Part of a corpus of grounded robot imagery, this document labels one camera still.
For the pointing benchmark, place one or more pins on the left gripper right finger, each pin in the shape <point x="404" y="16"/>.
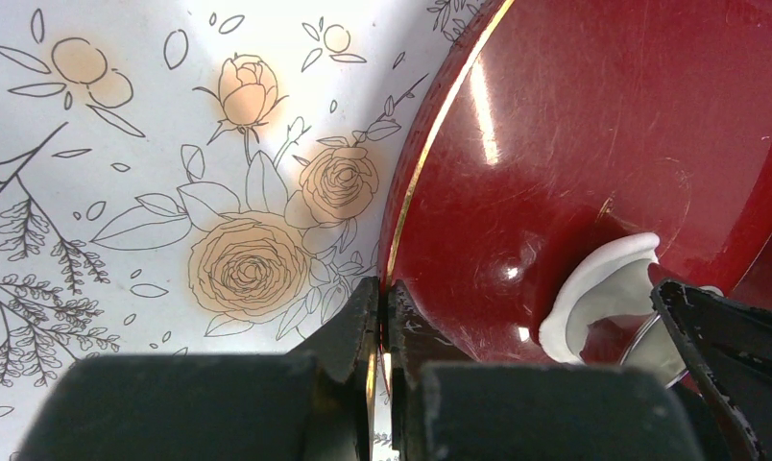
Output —
<point x="445" y="406"/>

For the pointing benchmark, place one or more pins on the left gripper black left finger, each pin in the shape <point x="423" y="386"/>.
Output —
<point x="315" y="402"/>

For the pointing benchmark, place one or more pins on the white dough ball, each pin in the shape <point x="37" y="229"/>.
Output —
<point x="604" y="314"/>

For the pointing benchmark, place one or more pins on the round red tray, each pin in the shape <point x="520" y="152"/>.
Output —
<point x="554" y="127"/>

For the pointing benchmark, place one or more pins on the floral patterned table mat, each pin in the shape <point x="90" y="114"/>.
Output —
<point x="184" y="177"/>

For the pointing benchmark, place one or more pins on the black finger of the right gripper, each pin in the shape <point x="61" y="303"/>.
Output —
<point x="727" y="348"/>

